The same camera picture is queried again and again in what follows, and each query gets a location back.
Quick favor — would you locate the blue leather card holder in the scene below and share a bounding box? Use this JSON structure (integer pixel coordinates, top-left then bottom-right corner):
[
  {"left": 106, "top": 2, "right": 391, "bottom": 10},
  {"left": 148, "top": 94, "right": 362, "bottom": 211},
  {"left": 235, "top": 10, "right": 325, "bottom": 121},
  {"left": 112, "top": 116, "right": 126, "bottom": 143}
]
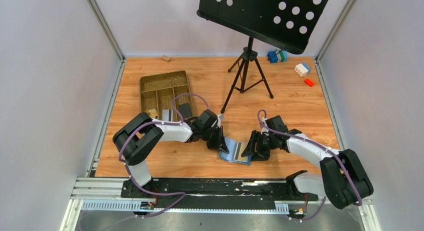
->
[{"left": 219, "top": 137, "right": 241, "bottom": 163}]

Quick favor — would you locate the silver credit card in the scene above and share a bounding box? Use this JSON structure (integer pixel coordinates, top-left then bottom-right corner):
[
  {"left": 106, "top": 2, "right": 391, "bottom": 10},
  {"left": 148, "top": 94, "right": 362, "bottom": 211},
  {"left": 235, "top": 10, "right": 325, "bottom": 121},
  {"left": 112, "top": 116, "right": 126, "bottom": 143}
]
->
[{"left": 161, "top": 109, "right": 174, "bottom": 122}]

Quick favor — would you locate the gold credit card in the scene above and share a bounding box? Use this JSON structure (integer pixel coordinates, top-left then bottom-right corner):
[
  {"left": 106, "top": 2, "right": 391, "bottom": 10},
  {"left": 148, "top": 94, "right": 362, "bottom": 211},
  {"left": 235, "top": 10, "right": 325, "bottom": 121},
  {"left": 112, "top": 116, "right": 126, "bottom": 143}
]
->
[{"left": 145, "top": 108, "right": 159, "bottom": 119}]

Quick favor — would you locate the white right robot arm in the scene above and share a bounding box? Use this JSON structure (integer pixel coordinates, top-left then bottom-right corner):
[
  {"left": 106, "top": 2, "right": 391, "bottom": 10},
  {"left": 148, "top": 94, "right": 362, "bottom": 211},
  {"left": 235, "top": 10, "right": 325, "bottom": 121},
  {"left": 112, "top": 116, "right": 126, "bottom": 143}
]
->
[{"left": 241, "top": 115, "right": 374, "bottom": 210}]

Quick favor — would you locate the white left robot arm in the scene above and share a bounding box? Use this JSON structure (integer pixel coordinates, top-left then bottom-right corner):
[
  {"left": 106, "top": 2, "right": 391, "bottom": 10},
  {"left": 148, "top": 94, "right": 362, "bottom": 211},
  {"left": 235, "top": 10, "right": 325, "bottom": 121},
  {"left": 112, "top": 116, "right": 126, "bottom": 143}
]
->
[{"left": 112, "top": 109, "right": 230, "bottom": 187}]

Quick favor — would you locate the black credit card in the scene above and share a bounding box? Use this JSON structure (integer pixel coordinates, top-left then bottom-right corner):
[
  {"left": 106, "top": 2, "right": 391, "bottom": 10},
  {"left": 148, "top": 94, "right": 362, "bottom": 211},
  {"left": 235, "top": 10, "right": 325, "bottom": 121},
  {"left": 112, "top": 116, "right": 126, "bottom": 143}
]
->
[{"left": 178, "top": 102, "right": 193, "bottom": 120}]

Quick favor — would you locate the woven compartment tray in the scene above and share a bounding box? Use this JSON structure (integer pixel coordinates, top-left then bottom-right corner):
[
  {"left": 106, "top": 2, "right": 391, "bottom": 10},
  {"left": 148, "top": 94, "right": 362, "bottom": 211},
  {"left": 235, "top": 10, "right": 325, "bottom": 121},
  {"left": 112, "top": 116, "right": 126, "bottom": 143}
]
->
[{"left": 139, "top": 70, "right": 196, "bottom": 122}]

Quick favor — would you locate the red toy block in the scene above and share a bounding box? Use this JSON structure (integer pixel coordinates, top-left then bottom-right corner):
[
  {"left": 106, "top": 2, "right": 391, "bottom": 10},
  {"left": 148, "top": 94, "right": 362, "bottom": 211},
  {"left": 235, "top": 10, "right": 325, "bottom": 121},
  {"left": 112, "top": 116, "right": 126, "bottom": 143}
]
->
[{"left": 304, "top": 78, "right": 315, "bottom": 87}]

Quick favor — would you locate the white blue toy block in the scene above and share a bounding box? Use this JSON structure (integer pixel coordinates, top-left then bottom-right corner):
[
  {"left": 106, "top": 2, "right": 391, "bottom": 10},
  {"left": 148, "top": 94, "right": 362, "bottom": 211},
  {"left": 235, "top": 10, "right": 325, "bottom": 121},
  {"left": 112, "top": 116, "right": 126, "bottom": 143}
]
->
[{"left": 294, "top": 62, "right": 312, "bottom": 77}]

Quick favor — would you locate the small wooden block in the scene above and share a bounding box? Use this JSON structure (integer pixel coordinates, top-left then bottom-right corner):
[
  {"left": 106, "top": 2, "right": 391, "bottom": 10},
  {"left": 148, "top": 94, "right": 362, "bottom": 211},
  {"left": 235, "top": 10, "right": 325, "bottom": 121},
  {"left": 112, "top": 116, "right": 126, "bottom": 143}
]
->
[{"left": 161, "top": 55, "right": 171, "bottom": 62}]

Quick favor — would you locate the blue green toy block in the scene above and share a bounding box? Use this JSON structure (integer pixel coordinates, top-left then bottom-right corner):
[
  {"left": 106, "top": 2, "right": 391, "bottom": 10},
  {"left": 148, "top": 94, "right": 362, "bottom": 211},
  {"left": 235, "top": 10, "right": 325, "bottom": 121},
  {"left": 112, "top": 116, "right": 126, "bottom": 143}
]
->
[{"left": 267, "top": 50, "right": 289, "bottom": 64}]

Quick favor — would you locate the black music stand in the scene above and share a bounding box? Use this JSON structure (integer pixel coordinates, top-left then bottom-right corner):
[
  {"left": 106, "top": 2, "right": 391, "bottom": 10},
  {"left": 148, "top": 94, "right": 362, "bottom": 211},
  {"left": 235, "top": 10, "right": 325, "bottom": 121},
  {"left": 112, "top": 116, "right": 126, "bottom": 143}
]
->
[{"left": 196, "top": 0, "right": 329, "bottom": 113}]

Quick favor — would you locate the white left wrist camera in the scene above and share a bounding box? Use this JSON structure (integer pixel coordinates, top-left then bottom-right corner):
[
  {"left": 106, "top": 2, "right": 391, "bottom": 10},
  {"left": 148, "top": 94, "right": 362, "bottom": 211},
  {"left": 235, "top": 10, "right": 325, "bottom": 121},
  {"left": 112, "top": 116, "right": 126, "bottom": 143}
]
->
[{"left": 215, "top": 113, "right": 225, "bottom": 127}]

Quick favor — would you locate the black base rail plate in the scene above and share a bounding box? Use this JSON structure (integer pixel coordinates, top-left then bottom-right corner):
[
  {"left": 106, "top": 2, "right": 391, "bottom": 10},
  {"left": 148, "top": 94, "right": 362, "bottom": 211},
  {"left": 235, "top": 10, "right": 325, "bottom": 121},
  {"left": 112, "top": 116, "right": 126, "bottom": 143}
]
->
[{"left": 120, "top": 178, "right": 319, "bottom": 210}]

